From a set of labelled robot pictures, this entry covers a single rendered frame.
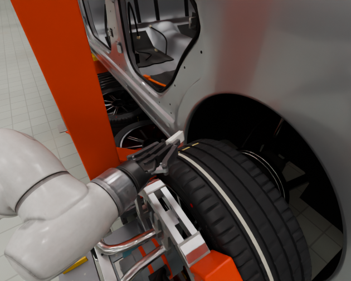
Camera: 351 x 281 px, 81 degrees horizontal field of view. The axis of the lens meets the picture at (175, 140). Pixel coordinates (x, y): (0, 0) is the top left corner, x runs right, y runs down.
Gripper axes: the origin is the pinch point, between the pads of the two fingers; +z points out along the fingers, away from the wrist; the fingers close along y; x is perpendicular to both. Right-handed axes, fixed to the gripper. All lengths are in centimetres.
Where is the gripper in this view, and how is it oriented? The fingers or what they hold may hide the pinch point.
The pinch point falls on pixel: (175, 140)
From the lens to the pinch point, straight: 58.9
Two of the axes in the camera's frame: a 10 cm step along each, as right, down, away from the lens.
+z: 5.5, -4.5, 7.0
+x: -1.5, -8.8, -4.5
